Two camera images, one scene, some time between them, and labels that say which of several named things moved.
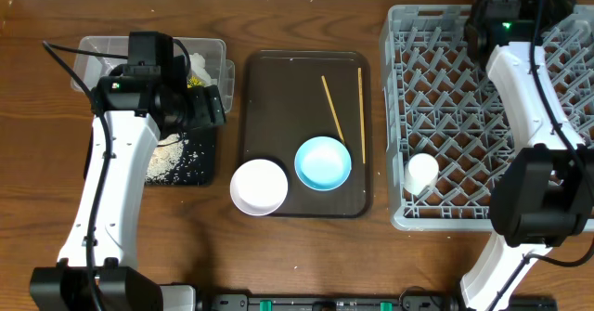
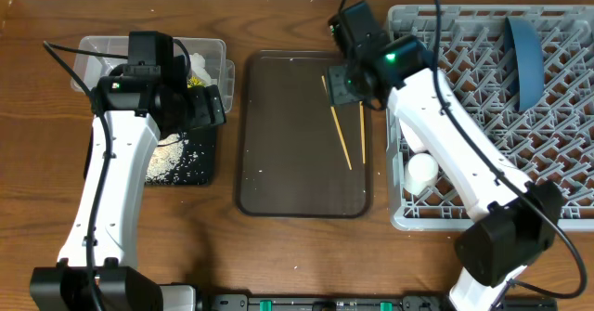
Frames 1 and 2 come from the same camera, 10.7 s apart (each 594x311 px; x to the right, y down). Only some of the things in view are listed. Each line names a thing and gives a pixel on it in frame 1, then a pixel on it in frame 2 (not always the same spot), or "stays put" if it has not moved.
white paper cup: (420, 173) stays put
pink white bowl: (259, 187) to (415, 140)
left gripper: (205, 114) stays put
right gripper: (561, 2) to (338, 93)
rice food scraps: (164, 158) stays put
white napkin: (197, 64) stays put
